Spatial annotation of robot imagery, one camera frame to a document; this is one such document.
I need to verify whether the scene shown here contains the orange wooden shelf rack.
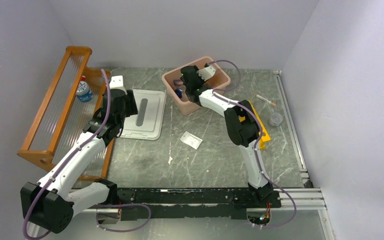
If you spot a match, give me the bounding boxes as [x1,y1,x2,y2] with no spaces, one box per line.
[17,46,106,172]

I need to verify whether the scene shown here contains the graduated cylinder blue base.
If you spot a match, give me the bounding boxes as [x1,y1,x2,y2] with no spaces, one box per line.
[174,88,184,99]

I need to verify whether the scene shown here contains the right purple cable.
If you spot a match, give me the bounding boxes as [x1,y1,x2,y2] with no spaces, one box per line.
[205,59,297,230]

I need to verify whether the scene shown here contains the clear petri dish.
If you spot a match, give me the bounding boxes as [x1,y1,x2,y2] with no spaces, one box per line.
[267,112,284,127]

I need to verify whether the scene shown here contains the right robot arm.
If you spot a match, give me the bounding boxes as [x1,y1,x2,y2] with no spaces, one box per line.
[180,65,273,207]

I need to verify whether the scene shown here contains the yellow test tube rack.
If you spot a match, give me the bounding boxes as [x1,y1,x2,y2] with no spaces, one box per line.
[238,100,272,152]

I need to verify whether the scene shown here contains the purple cable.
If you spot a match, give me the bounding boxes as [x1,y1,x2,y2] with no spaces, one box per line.
[205,59,297,230]
[22,68,113,240]

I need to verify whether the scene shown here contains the blue white bottle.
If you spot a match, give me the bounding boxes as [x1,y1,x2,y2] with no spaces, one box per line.
[76,75,93,103]

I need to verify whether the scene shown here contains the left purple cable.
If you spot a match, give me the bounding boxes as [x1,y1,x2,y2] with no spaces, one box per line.
[22,68,113,240]

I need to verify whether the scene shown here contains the white orange marker pen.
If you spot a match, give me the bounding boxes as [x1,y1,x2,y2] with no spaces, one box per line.
[255,94,277,107]

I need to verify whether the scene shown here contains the white bin lid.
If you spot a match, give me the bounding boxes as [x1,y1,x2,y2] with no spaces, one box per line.
[121,89,167,141]

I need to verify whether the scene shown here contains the pink plastic bin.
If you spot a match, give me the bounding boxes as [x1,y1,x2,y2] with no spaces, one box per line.
[161,56,231,116]

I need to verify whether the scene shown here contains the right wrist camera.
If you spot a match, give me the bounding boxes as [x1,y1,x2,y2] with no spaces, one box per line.
[197,65,217,82]

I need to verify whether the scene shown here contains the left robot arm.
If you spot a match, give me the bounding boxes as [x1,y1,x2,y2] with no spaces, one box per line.
[20,89,138,234]

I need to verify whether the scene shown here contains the blue safety glasses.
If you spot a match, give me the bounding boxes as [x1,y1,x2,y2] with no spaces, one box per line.
[173,78,185,88]

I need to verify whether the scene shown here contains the black base frame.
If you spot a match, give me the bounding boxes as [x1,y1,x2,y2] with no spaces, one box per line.
[103,187,282,221]

